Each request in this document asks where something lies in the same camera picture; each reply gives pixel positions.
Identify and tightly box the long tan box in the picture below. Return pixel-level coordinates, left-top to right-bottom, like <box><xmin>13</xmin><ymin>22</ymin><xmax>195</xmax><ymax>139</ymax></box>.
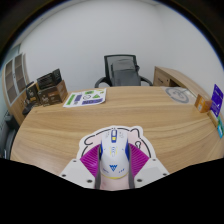
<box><xmin>207</xmin><ymin>109</ymin><xmax>220</xmax><ymax>128</ymax></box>

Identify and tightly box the small black swivel chair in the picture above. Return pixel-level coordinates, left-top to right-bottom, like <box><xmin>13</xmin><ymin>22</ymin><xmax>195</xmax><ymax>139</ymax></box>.
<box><xmin>21</xmin><ymin>81</ymin><xmax>41</xmax><ymax>116</ymax></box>

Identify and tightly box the black padded office chair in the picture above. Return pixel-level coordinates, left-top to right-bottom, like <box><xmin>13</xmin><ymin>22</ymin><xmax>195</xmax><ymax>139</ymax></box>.
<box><xmin>0</xmin><ymin>113</ymin><xmax>19</xmax><ymax>160</ymax></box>

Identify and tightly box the white blue yellow computer mouse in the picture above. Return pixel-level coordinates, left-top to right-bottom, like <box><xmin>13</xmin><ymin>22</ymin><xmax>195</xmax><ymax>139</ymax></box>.
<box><xmin>98</xmin><ymin>128</ymin><xmax>131</xmax><ymax>180</ymax></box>

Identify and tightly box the black product box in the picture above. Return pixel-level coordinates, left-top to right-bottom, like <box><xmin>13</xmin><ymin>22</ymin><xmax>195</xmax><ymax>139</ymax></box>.
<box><xmin>35</xmin><ymin>68</ymin><xmax>63</xmax><ymax>91</ymax></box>

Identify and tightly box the black mesh office chair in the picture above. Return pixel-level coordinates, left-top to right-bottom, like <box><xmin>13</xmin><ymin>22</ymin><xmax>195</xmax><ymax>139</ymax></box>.
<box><xmin>94</xmin><ymin>54</ymin><xmax>154</xmax><ymax>89</ymax></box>

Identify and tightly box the green flat box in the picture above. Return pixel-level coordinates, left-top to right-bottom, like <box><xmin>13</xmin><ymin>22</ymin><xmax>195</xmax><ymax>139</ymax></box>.
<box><xmin>216</xmin><ymin>115</ymin><xmax>224</xmax><ymax>139</ymax></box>

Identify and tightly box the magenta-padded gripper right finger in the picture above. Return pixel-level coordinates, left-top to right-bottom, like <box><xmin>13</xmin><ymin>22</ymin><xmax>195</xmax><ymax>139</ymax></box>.
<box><xmin>128</xmin><ymin>143</ymin><xmax>170</xmax><ymax>190</ymax></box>

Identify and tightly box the round grey printed mat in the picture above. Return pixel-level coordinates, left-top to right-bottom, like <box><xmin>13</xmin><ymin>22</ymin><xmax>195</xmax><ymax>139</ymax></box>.
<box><xmin>161</xmin><ymin>86</ymin><xmax>196</xmax><ymax>105</ymax></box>

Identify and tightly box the small dark brown box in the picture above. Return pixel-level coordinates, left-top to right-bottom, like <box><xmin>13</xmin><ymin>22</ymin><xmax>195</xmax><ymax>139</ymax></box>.
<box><xmin>25</xmin><ymin>82</ymin><xmax>41</xmax><ymax>104</ymax></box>

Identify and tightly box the wooden shelf unit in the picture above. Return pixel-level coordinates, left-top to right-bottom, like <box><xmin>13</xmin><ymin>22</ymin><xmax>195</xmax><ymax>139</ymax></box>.
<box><xmin>2</xmin><ymin>52</ymin><xmax>30</xmax><ymax>126</ymax></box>

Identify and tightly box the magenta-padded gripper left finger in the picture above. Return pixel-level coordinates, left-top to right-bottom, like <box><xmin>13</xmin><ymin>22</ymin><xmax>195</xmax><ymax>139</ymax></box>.
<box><xmin>59</xmin><ymin>143</ymin><xmax>103</xmax><ymax>190</ymax></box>

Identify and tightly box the dark brown cardboard box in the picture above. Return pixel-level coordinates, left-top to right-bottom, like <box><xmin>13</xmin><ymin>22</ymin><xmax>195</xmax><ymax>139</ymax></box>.
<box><xmin>37</xmin><ymin>79</ymin><xmax>69</xmax><ymax>106</ymax></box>

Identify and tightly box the purple retail package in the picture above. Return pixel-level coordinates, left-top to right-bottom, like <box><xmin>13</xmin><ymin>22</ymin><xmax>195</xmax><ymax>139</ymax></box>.
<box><xmin>210</xmin><ymin>83</ymin><xmax>224</xmax><ymax>118</ymax></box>

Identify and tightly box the grey backpack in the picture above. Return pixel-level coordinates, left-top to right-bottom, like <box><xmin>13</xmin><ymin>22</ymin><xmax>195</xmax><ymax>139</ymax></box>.
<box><xmin>110</xmin><ymin>59</ymin><xmax>142</xmax><ymax>87</ymax></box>

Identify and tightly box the green purple printed sheet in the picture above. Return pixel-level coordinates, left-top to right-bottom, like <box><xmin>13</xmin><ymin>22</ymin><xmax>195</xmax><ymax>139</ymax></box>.
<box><xmin>62</xmin><ymin>87</ymin><xmax>108</xmax><ymax>109</ymax></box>

